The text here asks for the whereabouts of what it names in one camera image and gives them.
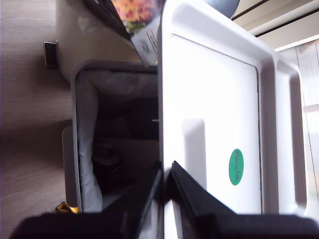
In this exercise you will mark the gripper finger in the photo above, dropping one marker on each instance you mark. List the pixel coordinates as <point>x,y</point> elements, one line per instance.
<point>139,201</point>
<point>192,201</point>

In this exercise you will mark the white recycling bin lid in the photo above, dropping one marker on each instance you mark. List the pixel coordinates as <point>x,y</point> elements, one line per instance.
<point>211,99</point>

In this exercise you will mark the printed cardboard sleeve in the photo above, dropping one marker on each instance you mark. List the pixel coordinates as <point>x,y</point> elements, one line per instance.
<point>139,12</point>

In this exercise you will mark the brown cardboard piece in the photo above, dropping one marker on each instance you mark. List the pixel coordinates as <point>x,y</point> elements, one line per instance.
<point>142,154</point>

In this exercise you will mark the white recycling bin body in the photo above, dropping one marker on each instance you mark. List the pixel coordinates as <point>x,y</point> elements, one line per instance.
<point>67,161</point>

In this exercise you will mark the white plastic bin liner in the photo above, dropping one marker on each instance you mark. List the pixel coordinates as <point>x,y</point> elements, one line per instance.
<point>86,124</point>

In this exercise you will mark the round dark container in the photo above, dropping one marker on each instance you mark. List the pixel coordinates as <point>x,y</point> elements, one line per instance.
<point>108,156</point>

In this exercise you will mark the green round sticker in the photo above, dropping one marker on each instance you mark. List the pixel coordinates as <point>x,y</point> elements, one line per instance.
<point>236,166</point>

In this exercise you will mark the yellow cloth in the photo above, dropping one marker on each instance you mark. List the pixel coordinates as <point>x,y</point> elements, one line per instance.
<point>66,207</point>

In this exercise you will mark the metal foot pedal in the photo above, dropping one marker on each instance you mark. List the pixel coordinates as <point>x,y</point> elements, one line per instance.
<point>49,54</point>

